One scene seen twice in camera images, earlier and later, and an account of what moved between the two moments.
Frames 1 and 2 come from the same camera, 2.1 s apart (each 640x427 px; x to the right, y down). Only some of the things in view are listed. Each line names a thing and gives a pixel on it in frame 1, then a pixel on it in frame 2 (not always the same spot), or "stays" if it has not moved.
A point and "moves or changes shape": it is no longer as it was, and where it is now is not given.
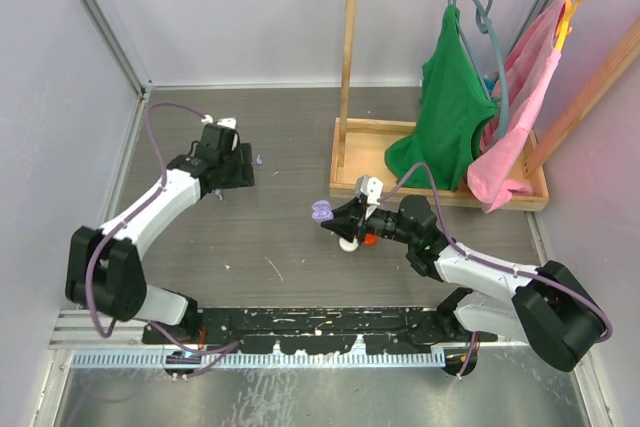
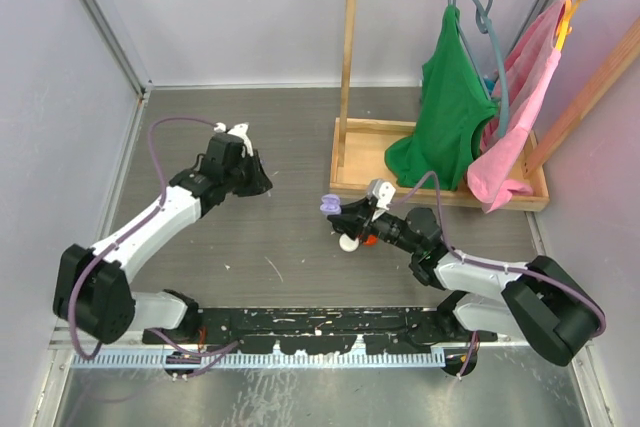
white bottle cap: x=347 y=245 stays
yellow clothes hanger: x=565 y=26 stays
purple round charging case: x=321 y=211 moves or changes shape
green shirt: x=453 y=105 stays
